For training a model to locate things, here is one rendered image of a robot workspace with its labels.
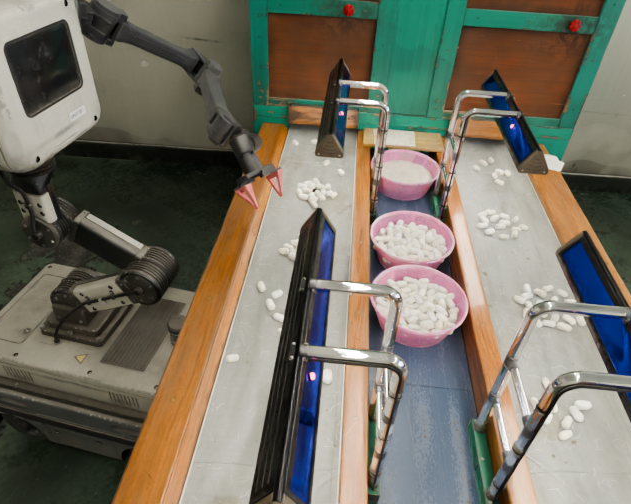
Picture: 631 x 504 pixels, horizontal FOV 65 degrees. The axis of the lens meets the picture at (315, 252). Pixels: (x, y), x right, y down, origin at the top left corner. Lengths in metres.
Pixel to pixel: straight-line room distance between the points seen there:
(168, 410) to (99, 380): 0.50
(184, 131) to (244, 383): 2.44
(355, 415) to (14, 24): 1.05
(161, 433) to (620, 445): 0.98
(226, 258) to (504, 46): 1.35
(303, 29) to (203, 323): 1.27
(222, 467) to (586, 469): 0.75
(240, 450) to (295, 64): 1.54
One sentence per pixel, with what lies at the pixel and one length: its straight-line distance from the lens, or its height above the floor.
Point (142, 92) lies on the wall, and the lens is 3.39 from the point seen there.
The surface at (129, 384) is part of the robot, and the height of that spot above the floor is 0.47.
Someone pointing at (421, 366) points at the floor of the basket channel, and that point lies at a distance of 1.35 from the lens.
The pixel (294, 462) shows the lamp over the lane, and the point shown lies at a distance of 0.69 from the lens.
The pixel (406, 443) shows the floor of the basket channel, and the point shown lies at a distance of 1.21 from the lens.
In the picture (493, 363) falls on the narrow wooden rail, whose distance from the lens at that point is 1.29.
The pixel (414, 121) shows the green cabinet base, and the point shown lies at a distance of 2.21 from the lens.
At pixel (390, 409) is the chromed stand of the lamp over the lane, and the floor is 1.00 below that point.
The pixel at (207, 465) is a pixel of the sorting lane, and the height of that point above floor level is 0.74.
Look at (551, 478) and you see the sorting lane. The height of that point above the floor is 0.74.
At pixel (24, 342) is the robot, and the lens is 1.81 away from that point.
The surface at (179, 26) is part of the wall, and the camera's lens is 3.17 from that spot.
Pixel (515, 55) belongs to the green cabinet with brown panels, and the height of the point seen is 1.11.
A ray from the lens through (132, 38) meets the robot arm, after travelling 1.66.
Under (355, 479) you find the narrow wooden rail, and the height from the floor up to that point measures 0.76.
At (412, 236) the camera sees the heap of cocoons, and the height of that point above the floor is 0.74.
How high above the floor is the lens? 1.71
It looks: 40 degrees down
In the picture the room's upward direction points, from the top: 3 degrees clockwise
